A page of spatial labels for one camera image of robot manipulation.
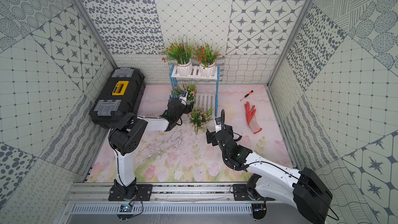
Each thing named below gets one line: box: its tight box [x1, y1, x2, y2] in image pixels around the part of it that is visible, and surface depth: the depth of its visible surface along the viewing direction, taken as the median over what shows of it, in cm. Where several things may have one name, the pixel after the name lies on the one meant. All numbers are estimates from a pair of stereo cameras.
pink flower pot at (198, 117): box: [187, 106, 214, 137], surface depth 88 cm
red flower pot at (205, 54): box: [192, 37, 225, 78], surface depth 82 cm
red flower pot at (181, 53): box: [161, 35, 196, 77], surface depth 84 cm
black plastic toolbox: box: [89, 66, 147, 130], surface depth 95 cm
